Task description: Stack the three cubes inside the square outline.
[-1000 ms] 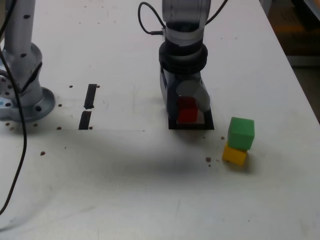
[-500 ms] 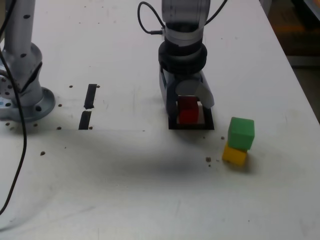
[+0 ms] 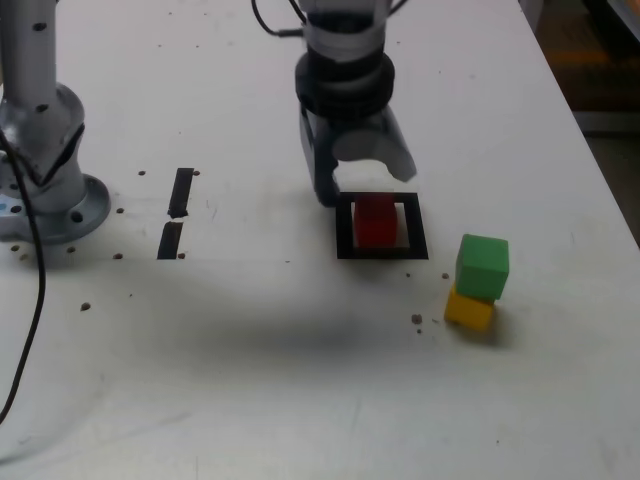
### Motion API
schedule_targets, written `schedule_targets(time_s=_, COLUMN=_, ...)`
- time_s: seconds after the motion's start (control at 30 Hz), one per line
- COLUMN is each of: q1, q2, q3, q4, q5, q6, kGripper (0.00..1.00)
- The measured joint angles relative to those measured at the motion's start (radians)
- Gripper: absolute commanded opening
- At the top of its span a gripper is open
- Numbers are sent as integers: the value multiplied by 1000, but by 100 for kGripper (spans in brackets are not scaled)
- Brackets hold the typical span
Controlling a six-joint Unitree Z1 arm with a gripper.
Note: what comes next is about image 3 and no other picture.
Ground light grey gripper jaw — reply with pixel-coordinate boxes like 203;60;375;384
334;110;419;183

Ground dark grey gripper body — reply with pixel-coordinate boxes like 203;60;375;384
312;113;390;145

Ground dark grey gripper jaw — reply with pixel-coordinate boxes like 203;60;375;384
298;105;342;208

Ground red cube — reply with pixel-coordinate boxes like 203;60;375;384
352;194;400;249

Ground green cube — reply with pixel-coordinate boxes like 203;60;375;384
454;233;510;302

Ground yellow cube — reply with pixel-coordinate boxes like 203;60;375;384
443;284;495;333

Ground black tape square outline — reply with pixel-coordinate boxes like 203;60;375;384
335;191;430;261

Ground black tape strip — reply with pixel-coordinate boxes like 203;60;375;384
157;167;195;260

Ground brown cardboard box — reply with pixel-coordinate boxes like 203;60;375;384
544;14;640;114

